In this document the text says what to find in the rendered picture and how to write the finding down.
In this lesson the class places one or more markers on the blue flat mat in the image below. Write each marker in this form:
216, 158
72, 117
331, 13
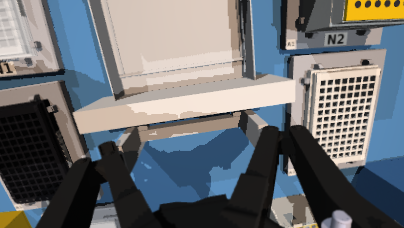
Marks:
192, 167

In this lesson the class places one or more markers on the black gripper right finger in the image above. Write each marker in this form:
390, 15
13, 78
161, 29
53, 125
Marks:
334, 202

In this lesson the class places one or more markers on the dark blue open-top bin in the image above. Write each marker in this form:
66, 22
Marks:
382, 184

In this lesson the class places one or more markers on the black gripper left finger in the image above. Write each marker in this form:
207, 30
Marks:
73, 204

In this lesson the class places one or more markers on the black multi-well plate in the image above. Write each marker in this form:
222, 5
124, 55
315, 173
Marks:
34, 159

